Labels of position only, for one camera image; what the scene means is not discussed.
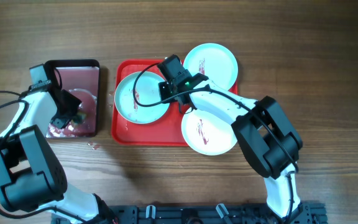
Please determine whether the mint plate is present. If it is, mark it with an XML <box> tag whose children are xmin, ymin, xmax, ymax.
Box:
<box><xmin>114</xmin><ymin>72</ymin><xmax>169</xmax><ymax>124</ymax></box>
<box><xmin>181</xmin><ymin>108</ymin><xmax>237</xmax><ymax>156</ymax></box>
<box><xmin>183</xmin><ymin>43</ymin><xmax>239</xmax><ymax>90</ymax></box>

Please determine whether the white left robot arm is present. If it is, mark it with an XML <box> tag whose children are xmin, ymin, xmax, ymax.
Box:
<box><xmin>0</xmin><ymin>88</ymin><xmax>114</xmax><ymax>223</ymax></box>

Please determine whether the black water basin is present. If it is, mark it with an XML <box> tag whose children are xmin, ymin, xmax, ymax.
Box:
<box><xmin>45</xmin><ymin>59</ymin><xmax>100</xmax><ymax>138</ymax></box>

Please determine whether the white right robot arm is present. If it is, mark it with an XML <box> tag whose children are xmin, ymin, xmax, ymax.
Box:
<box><xmin>161</xmin><ymin>72</ymin><xmax>303</xmax><ymax>223</ymax></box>

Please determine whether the red plastic tray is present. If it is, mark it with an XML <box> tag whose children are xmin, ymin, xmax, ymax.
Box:
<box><xmin>111</xmin><ymin>58</ymin><xmax>239</xmax><ymax>147</ymax></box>

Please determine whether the green cleaning sponge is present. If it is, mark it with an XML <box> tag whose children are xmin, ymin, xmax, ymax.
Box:
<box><xmin>71</xmin><ymin>111</ymin><xmax>87</xmax><ymax>124</ymax></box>

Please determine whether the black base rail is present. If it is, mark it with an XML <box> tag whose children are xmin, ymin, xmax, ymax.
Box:
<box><xmin>110</xmin><ymin>202</ymin><xmax>328</xmax><ymax>224</ymax></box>

